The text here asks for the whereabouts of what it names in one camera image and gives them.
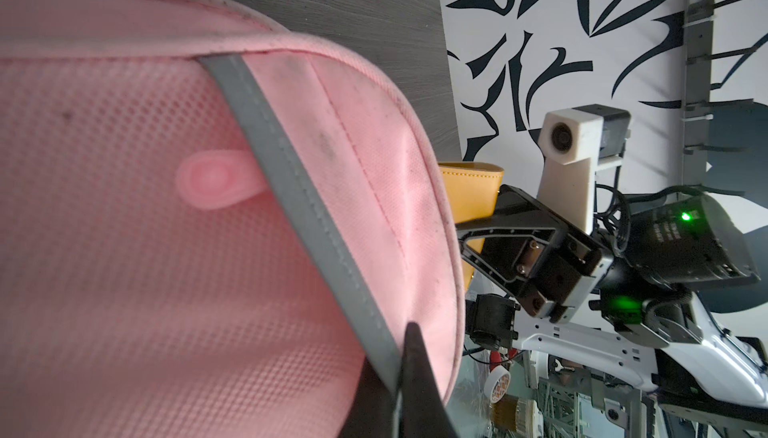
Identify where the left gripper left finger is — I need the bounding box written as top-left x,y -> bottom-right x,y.
338,359 -> 401,438

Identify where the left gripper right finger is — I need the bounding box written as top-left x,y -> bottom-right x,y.
400,322 -> 457,438

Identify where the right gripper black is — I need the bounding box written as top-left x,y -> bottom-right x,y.
456,184 -> 759,349

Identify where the small yellow notebook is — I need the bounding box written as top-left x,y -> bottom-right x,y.
439,161 -> 505,291

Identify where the pink student backpack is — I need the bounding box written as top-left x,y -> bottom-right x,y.
1,0 -> 464,437

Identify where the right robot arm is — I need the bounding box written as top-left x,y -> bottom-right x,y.
457,185 -> 767,437

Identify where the grey hook rack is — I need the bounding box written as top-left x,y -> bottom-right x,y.
681,0 -> 763,185

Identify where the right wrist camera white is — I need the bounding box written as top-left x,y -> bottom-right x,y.
537,104 -> 631,235

